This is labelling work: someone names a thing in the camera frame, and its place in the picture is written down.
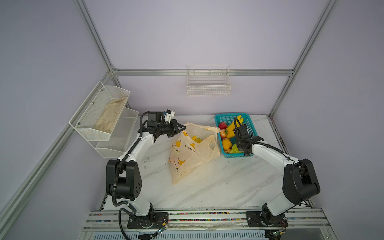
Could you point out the white mesh shelf bin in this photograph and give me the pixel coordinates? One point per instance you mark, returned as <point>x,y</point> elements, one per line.
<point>87,116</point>
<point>120,138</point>

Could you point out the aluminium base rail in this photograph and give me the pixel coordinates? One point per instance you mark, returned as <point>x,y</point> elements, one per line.
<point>297,224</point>

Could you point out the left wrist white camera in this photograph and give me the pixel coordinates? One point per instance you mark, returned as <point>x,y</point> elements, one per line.
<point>168,116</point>

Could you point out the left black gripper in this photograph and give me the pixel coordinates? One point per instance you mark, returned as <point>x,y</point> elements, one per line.
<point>175,130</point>

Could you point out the red yellow fake apple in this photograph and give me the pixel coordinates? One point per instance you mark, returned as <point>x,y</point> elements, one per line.
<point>223,133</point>

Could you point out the small yellow fake banana bunch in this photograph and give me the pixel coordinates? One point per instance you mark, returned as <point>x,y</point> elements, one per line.
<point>230,130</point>

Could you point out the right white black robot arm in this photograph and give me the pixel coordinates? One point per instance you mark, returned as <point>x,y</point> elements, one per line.
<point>300,181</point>

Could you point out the white mesh upper shelf bin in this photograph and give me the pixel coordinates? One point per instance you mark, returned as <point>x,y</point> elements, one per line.
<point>87,116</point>

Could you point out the red fake strawberry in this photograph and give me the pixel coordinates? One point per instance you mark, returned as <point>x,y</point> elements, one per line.
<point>222,125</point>

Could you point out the green fake pear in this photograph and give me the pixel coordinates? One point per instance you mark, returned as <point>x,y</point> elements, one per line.
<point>235,150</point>

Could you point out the white wire wall basket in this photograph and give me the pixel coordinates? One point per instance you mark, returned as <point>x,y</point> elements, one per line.
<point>208,81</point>

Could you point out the cream banana print plastic bag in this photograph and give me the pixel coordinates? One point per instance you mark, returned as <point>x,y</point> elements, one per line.
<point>186,154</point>

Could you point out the large yellow fake banana bunch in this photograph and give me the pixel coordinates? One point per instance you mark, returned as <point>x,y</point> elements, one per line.
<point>194,138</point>

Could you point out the white mesh lower shelf bin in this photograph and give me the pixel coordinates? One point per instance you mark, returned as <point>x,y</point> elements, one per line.
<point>120,138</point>

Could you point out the beige cloth in bin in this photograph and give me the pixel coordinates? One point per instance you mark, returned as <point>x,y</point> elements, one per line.
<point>110,115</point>

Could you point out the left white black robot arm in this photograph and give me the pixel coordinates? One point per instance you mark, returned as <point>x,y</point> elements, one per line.
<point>123,178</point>

